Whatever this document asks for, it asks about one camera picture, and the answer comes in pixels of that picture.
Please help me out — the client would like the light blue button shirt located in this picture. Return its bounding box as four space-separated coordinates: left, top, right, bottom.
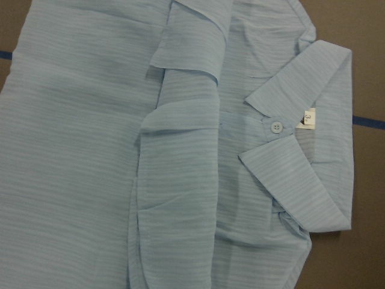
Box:
1 1 354 288

